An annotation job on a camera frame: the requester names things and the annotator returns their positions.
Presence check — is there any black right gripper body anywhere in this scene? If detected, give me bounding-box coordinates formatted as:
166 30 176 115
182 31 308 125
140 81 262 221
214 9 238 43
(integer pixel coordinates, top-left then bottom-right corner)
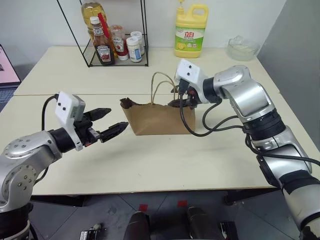
184 86 201 109

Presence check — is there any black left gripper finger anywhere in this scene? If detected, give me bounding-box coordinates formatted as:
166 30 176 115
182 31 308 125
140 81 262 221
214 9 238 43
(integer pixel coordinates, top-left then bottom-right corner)
99 121 130 144
86 107 112 123

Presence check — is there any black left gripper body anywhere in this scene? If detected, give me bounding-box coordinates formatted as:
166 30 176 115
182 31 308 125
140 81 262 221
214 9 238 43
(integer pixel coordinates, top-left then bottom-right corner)
73 111 102 148

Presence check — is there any brown paper bag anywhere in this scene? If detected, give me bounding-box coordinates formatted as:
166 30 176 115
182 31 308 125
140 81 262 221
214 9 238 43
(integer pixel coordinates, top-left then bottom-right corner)
119 71 197 136

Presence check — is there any yellow dish soap bottle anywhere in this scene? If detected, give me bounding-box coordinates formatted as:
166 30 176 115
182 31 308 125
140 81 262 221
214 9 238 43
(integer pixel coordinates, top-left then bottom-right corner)
173 0 210 59

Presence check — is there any white capped jar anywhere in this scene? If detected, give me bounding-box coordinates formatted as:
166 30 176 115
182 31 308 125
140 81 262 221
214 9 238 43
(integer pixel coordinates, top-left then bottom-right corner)
130 30 146 56
126 36 144 64

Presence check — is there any glass Heinz ketchup bottle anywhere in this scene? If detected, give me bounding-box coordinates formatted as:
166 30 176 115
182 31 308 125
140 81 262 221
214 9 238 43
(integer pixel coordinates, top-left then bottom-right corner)
89 16 116 67

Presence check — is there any clear glass bowl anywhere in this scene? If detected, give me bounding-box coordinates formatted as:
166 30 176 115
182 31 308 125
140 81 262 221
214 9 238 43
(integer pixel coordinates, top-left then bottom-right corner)
227 35 261 62

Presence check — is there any red squeeze ketchup bottle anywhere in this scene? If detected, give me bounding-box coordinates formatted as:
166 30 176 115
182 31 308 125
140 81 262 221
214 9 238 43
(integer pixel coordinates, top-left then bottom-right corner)
109 24 130 62

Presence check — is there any laptop with pink screen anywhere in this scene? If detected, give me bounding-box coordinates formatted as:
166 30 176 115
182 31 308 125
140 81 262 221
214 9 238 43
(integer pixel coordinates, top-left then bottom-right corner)
0 44 22 89

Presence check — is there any dark rounded shape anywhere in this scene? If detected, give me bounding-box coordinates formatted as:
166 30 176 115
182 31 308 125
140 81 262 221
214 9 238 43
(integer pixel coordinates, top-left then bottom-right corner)
123 211 152 240
187 206 219 240

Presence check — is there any yellow cooking oil bottle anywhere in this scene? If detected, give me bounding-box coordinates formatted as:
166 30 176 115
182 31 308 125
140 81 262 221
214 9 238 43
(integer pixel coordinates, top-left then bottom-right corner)
80 0 111 51

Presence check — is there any small black floor device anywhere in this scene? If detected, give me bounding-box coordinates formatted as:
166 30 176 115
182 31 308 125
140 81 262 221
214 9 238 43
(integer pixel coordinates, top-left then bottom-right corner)
79 223 108 240

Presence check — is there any black and red floor object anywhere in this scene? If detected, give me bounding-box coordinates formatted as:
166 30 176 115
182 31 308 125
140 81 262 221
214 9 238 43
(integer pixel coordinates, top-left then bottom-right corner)
219 220 239 240

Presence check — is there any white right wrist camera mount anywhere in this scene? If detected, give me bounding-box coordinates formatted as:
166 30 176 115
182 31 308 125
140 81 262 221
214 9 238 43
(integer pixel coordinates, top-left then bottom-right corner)
174 59 208 105

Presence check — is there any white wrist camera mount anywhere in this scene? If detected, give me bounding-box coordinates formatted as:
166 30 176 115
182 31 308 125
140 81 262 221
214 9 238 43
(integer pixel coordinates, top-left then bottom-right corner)
174 59 208 105
54 91 86 152

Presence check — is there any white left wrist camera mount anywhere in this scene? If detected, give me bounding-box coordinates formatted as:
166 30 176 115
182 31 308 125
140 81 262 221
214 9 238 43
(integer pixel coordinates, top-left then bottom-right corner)
54 91 86 152

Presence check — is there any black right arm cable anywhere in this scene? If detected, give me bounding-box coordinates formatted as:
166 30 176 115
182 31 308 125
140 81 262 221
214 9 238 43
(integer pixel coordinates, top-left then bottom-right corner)
178 79 320 167

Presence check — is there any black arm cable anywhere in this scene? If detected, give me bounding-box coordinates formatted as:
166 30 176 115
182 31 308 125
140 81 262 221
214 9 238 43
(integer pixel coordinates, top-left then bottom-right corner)
41 93 60 131
178 79 320 167

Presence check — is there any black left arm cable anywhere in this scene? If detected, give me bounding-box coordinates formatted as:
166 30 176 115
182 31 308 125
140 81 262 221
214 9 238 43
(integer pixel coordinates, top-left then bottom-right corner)
41 93 60 131

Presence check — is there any black wire rack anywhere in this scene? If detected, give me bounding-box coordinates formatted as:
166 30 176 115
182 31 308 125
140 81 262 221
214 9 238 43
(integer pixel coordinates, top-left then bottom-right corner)
56 0 150 68

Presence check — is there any black table frame bar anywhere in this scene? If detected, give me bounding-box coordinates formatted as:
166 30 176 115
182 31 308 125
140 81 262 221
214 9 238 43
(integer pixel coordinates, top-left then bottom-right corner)
29 194 86 208

